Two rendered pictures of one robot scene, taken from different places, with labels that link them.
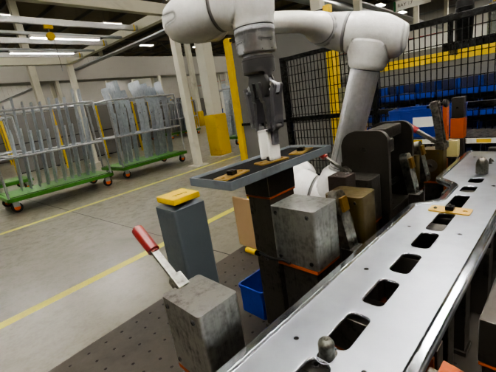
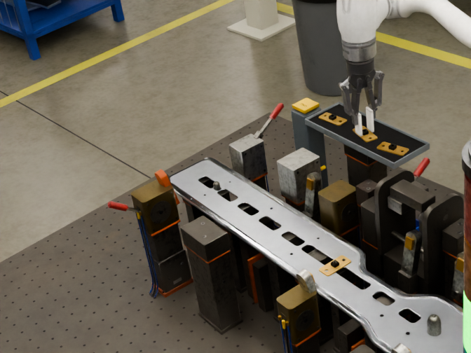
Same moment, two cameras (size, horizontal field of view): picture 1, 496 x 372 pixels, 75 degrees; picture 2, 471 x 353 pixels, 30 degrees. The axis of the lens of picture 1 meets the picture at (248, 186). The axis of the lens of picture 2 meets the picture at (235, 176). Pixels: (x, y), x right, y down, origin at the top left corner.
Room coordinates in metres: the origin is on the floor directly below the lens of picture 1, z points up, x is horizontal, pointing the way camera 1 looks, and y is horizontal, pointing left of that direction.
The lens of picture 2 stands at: (0.83, -2.23, 2.45)
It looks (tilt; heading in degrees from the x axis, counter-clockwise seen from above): 33 degrees down; 102
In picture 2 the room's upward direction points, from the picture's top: 9 degrees counter-clockwise
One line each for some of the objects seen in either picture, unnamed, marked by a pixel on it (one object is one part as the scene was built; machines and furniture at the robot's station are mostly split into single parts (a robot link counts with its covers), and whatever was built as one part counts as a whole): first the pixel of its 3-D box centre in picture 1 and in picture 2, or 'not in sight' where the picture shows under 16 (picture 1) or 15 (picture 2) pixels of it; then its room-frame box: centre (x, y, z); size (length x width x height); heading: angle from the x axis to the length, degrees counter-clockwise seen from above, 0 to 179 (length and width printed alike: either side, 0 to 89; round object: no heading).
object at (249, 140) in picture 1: (283, 125); not in sight; (3.47, -0.47, 1.00); 1.34 x 0.14 x 2.00; 48
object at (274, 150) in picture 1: (273, 145); (358, 123); (0.76, -0.07, 1.20); 0.03 x 0.01 x 0.07; 119
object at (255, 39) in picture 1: (255, 43); (359, 47); (0.78, -0.06, 1.43); 0.09 x 0.09 x 0.06
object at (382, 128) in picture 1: (381, 207); (420, 262); (0.91, -0.38, 0.95); 0.18 x 0.13 x 0.49; 133
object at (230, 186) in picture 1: (266, 163); (364, 133); (0.78, -0.05, 1.16); 0.37 x 0.14 x 0.02; 133
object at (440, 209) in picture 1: (449, 208); (334, 264); (0.69, -0.45, 1.01); 0.08 x 0.04 x 0.01; 43
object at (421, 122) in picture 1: (426, 120); not in sight; (1.54, -0.89, 1.10); 0.30 x 0.17 x 0.13; 48
